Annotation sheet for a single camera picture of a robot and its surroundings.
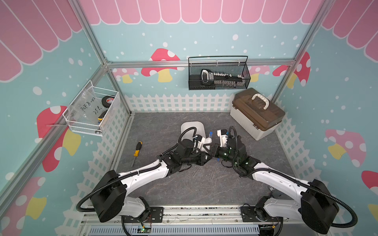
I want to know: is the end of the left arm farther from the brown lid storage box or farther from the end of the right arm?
the brown lid storage box

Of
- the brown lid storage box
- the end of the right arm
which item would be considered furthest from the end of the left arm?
the brown lid storage box

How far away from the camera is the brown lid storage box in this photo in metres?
0.96
